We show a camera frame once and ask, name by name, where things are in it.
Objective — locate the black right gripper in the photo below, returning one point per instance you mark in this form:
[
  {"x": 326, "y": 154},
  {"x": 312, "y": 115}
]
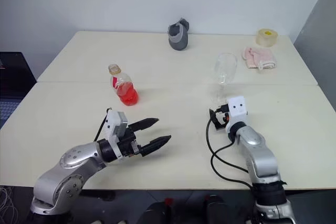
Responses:
[{"x": 220, "y": 124}]

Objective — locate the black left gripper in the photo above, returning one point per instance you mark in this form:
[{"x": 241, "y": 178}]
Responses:
[{"x": 128, "y": 145}]

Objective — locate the bottle with red liquid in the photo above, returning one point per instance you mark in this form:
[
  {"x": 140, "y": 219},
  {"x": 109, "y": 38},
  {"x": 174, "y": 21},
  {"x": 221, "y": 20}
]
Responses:
[{"x": 127, "y": 95}]

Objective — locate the clear wine glass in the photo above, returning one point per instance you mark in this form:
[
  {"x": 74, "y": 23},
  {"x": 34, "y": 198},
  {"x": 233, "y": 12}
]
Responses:
[{"x": 225, "y": 72}]

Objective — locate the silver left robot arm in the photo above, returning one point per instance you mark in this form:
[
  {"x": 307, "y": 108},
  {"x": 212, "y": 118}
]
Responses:
[{"x": 65, "y": 171}]

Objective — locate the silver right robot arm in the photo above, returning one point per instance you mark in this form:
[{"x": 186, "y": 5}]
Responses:
[{"x": 262, "y": 158}]

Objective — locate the pink crumpled cloth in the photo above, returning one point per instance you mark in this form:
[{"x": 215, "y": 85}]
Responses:
[{"x": 258, "y": 57}]

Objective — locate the dark rounded shape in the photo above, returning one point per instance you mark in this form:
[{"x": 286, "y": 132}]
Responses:
[
  {"x": 216, "y": 209},
  {"x": 157, "y": 213}
]

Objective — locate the grey fabric cup object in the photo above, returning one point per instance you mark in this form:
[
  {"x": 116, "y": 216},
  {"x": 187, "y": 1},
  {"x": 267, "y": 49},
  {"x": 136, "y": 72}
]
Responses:
[{"x": 178, "y": 41}]

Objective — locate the translucent tape roll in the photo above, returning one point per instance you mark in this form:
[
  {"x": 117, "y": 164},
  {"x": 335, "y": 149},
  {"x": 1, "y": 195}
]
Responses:
[{"x": 263, "y": 41}]

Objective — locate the grey partition panel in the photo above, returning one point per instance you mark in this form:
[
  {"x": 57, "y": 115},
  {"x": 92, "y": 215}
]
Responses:
[{"x": 320, "y": 30}]

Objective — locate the black laptop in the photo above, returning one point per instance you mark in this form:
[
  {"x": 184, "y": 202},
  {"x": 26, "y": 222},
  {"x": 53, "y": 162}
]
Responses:
[{"x": 13, "y": 82}]

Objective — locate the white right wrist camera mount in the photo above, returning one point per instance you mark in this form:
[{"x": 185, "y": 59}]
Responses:
[{"x": 237, "y": 111}]

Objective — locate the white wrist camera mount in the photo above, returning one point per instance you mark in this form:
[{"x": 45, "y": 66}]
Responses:
[
  {"x": 237, "y": 111},
  {"x": 111, "y": 127}
]

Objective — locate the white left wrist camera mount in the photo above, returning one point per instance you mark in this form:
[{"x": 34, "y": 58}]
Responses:
[{"x": 111, "y": 127}]

